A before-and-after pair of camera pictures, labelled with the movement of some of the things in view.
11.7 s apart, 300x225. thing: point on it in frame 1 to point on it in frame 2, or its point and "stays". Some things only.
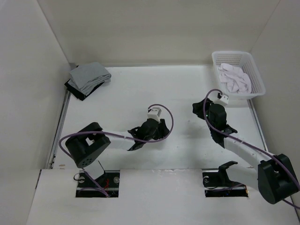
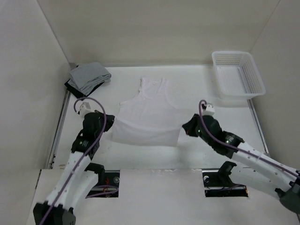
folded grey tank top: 86,76 stays
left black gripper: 162,129 to 109,121
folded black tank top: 78,93 stays
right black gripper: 197,106 to 189,128
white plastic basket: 238,76 stays
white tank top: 235,79 to 147,119
